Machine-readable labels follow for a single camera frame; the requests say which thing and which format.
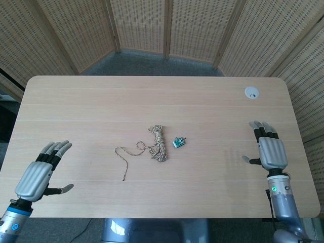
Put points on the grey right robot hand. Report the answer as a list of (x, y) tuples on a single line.
[(272, 152)]

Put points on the woven wooden folding screen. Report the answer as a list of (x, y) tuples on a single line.
[(141, 25)]

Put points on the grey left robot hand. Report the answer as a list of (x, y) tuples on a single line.
[(33, 177)]

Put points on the small green toy object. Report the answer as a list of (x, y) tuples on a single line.
[(178, 143)]

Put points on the dark furniture piece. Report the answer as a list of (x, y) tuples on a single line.
[(5, 121)]

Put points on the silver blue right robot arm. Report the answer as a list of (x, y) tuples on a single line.
[(283, 202)]

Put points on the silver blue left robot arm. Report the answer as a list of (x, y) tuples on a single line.
[(12, 222)]

